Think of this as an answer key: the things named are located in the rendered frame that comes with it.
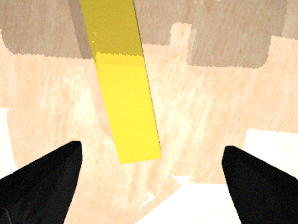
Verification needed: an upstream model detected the yellow bar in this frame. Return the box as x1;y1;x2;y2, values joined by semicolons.
80;0;161;165

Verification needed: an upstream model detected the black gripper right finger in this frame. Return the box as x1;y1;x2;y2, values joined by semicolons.
221;145;298;224

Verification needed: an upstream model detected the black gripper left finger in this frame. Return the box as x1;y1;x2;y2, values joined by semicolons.
0;141;82;224

